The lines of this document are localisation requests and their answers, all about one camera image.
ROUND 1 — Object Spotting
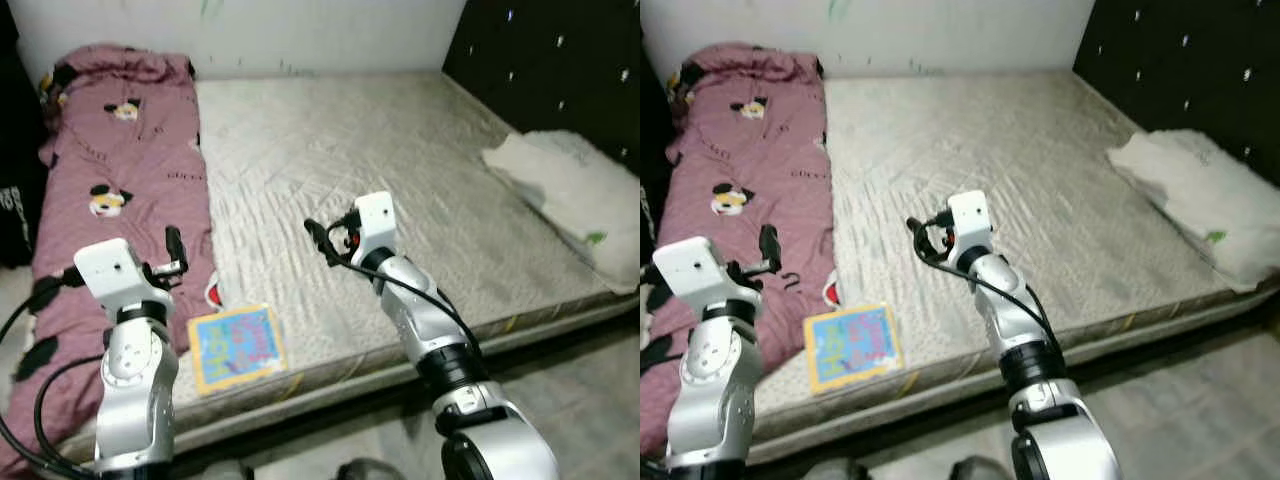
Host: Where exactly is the dark tufted headboard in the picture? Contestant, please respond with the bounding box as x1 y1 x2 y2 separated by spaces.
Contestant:
443 0 640 171
1072 0 1280 191

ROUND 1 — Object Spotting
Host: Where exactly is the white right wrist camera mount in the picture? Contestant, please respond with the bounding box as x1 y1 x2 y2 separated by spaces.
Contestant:
945 190 994 251
352 192 399 256

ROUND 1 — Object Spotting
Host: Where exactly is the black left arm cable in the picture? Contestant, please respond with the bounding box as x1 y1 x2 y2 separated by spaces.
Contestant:
0 270 101 476
640 272 669 476

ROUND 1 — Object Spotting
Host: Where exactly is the black printed fabric bag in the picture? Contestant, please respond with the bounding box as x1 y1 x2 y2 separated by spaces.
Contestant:
640 60 671 261
0 0 51 269

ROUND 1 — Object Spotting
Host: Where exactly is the colourful children's book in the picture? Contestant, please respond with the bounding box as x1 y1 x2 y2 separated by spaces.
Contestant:
187 303 291 396
803 303 906 394

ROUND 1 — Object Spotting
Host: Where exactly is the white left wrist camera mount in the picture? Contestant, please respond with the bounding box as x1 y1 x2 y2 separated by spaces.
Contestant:
72 238 149 309
652 237 736 316

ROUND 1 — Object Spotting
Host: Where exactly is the pink cartoon print blanket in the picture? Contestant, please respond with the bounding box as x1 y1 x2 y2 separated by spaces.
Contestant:
0 42 221 476
640 42 836 461

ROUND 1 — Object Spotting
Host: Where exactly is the white pillow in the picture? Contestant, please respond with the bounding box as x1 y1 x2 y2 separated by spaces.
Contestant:
1105 128 1280 296
480 130 640 296

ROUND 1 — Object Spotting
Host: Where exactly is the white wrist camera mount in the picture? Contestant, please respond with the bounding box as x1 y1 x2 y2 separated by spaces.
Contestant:
352 192 399 256
72 238 149 309
945 190 994 251
652 237 736 316

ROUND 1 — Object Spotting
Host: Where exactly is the white quilted mattress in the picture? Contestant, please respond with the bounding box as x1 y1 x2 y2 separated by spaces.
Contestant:
740 70 1280 461
50 70 640 461

